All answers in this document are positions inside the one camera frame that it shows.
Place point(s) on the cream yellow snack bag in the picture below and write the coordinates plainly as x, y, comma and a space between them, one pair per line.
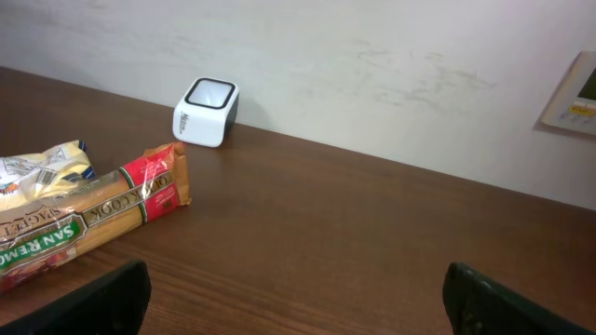
57, 170

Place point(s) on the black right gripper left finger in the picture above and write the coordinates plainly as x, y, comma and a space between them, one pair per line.
113, 304

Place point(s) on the orange spaghetti package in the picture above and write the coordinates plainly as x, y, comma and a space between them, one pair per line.
53, 230

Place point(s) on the white barcode scanner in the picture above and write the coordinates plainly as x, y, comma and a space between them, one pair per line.
206, 112

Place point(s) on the beige wall control panel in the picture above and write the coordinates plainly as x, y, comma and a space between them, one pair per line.
572, 106

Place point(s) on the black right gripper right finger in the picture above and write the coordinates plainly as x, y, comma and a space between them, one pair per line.
477, 305

